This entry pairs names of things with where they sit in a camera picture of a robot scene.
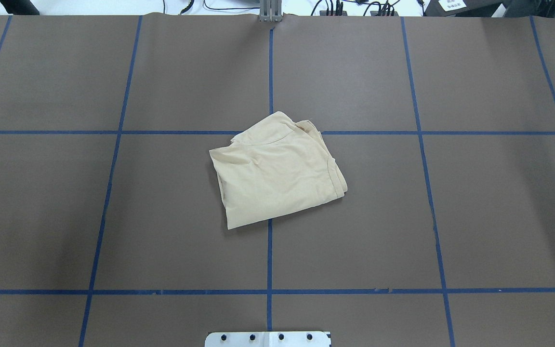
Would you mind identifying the beige long-sleeve printed shirt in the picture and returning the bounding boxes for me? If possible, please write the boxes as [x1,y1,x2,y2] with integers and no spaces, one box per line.
[209,111,348,230]

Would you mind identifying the white camera post with base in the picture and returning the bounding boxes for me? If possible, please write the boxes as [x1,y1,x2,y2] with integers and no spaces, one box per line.
[204,330,332,347]

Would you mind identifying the aluminium frame post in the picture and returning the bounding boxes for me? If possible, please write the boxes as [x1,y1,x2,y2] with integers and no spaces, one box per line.
[259,0,283,22]

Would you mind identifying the black box with label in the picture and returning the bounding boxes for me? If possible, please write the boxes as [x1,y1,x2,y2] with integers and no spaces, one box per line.
[423,0,512,17]

